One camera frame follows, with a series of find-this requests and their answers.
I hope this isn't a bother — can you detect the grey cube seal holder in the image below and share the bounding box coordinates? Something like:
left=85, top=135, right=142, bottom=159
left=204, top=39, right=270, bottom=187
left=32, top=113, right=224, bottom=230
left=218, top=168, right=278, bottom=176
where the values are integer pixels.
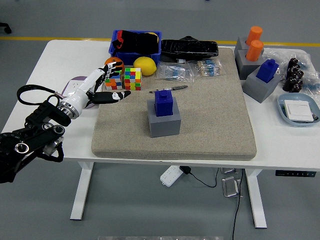
left=234, top=36, right=265, bottom=55
left=236, top=49, right=266, bottom=81
left=242, top=66, right=282, bottom=104
left=146, top=96, right=182, bottom=138

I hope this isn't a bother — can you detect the blue plastic bin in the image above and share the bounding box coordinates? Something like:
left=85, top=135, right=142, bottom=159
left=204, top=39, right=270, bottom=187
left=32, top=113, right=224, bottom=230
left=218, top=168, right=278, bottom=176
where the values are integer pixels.
left=108, top=29, right=163, bottom=66

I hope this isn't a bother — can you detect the black plastic tray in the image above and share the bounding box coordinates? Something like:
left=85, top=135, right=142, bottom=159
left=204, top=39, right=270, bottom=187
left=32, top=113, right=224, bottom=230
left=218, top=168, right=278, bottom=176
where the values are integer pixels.
left=160, top=35, right=220, bottom=63

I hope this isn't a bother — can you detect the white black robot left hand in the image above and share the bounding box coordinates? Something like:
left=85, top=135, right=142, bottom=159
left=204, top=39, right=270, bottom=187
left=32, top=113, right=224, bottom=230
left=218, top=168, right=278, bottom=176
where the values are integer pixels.
left=61, top=61, right=132, bottom=115

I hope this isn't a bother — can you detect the yellow item in bin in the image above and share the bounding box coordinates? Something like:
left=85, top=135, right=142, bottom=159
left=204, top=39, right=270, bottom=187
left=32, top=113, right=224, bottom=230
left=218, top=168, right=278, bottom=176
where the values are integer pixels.
left=147, top=31, right=160, bottom=44

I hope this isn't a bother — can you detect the black plug with cord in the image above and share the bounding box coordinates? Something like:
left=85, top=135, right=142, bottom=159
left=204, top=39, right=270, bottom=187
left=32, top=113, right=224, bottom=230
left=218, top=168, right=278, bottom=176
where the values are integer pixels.
left=179, top=165, right=220, bottom=188

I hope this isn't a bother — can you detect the black floor cable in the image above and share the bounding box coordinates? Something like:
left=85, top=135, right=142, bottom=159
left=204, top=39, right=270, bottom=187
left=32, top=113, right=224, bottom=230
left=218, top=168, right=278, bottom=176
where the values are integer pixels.
left=231, top=168, right=244, bottom=238

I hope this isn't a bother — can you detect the orange cylinder seal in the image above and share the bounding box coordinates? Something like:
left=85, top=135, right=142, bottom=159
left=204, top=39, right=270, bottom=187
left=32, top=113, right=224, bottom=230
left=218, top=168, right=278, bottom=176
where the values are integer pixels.
left=245, top=25, right=264, bottom=46
left=245, top=39, right=265, bottom=62

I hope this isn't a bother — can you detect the black metal hand tool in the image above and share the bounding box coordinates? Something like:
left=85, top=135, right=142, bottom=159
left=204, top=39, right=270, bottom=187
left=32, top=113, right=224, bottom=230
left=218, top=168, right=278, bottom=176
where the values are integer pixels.
left=149, top=85, right=189, bottom=95

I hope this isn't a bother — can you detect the yellow lemon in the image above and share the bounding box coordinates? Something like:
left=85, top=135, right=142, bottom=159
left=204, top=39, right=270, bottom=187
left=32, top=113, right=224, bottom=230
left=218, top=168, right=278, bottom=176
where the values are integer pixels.
left=133, top=56, right=158, bottom=77

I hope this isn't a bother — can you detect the white power strip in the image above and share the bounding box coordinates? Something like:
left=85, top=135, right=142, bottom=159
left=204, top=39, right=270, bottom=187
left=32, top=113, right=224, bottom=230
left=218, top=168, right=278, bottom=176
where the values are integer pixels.
left=159, top=165, right=184, bottom=188

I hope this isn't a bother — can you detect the white switch panel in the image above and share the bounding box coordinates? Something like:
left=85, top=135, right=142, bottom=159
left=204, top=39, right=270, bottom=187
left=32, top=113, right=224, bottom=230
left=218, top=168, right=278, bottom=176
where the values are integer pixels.
left=284, top=99, right=315, bottom=123

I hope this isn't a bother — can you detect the black cloth with red trim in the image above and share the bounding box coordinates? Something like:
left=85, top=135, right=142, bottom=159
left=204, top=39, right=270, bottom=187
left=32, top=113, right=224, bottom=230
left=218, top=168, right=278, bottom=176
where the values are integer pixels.
left=111, top=30, right=160, bottom=55

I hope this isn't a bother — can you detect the multicoloured puzzle cube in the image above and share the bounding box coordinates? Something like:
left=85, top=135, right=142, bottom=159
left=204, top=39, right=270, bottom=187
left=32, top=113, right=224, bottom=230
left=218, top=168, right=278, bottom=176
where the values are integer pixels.
left=123, top=67, right=143, bottom=91
left=103, top=66, right=123, bottom=91

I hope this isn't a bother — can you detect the grey-brown mat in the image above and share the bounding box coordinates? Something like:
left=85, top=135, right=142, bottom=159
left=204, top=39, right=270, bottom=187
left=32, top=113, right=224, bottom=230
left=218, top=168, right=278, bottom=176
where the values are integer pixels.
left=91, top=47, right=258, bottom=162

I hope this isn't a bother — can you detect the white wall socket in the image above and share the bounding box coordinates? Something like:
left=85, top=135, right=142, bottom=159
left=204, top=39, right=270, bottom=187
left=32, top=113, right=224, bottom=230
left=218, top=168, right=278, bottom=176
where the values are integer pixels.
left=63, top=79, right=84, bottom=98

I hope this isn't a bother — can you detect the white table leg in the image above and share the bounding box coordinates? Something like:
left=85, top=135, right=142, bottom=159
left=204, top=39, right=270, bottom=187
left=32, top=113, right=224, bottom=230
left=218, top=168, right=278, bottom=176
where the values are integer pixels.
left=69, top=161, right=95, bottom=221
left=244, top=169, right=268, bottom=229

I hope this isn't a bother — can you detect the black table control panel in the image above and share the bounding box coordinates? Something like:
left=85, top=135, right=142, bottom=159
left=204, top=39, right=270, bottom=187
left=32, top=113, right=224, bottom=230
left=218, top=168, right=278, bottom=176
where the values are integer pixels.
left=275, top=170, right=317, bottom=177

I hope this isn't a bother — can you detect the light blue tray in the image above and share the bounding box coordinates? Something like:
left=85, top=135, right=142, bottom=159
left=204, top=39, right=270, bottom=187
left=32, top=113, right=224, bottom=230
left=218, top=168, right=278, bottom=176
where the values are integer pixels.
left=277, top=93, right=320, bottom=128

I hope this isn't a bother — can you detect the clear bag of resistors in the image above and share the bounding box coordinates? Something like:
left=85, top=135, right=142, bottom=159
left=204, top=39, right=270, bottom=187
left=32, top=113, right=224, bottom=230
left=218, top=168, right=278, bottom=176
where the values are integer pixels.
left=192, top=59, right=227, bottom=78
left=156, top=61, right=195, bottom=84

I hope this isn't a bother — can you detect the black chair base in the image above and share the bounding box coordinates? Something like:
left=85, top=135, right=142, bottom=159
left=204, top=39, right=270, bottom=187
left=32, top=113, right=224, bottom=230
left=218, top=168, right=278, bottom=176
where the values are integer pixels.
left=0, top=22, right=13, bottom=35

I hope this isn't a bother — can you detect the blue square seal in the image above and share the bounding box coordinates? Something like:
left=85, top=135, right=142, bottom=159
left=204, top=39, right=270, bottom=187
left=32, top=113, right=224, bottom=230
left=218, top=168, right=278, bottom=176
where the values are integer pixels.
left=154, top=89, right=175, bottom=118
left=256, top=58, right=280, bottom=84

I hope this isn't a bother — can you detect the clear bag of parts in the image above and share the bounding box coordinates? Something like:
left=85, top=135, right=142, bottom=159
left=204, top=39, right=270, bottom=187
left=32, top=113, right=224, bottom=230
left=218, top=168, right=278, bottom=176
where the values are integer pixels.
left=262, top=47, right=312, bottom=73
left=298, top=67, right=320, bottom=97

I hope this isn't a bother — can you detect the orange fruit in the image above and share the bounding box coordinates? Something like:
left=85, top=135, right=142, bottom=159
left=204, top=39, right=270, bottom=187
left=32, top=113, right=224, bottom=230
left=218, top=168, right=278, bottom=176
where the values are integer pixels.
left=104, top=56, right=125, bottom=73

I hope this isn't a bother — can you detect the purple plate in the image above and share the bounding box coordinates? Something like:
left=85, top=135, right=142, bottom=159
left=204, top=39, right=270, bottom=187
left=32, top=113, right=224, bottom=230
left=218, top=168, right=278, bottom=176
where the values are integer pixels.
left=61, top=76, right=101, bottom=109

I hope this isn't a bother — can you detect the metal bracket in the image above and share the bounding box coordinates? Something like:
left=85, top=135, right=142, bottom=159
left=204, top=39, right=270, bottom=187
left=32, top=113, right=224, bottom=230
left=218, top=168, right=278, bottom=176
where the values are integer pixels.
left=221, top=176, right=242, bottom=199
left=219, top=167, right=240, bottom=175

